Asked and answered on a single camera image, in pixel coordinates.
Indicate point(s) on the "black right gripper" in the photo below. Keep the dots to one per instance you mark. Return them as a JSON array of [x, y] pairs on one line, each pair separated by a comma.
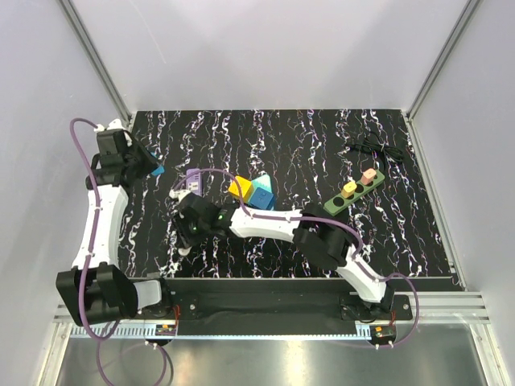
[[187, 239]]

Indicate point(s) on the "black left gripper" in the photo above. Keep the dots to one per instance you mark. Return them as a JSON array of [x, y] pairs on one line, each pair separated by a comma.
[[150, 162]]

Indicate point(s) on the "purple power strip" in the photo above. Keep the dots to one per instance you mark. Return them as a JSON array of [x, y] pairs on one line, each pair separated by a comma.
[[194, 181]]

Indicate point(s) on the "yellow cube socket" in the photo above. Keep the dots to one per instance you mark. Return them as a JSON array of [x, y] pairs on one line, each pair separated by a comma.
[[241, 188]]

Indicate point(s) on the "blue cube socket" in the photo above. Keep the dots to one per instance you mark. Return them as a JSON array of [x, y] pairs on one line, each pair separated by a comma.
[[262, 199]]

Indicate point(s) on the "teal triangular power strip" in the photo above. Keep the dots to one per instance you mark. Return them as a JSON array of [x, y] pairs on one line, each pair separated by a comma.
[[263, 181]]

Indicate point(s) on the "pink plug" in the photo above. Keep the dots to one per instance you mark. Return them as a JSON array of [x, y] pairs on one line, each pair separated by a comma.
[[368, 176]]

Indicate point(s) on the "light blue square adapter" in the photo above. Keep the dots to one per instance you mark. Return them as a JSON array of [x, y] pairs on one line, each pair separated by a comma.
[[160, 168]]

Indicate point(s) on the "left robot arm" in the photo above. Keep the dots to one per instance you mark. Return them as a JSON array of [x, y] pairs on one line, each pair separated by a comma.
[[95, 290]]

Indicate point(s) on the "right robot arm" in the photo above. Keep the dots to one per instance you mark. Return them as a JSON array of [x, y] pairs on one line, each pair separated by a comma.
[[325, 242]]

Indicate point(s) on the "green round-hole power strip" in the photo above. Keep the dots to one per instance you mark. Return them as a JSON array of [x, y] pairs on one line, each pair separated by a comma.
[[338, 203]]

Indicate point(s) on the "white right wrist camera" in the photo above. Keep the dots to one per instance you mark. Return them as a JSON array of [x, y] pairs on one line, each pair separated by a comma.
[[179, 194]]

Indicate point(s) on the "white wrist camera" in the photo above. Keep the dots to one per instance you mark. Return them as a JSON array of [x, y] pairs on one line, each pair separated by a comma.
[[114, 125], [179, 194]]

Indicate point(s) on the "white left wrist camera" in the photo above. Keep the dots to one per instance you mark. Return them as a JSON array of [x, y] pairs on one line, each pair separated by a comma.
[[114, 125]]

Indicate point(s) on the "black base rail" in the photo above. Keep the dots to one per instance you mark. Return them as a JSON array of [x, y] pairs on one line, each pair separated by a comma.
[[200, 297]]

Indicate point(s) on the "white slotted cable duct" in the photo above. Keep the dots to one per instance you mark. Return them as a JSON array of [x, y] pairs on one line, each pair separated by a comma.
[[130, 330]]

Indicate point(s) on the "aluminium frame rail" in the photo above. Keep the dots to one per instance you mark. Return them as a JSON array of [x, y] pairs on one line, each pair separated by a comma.
[[452, 308]]

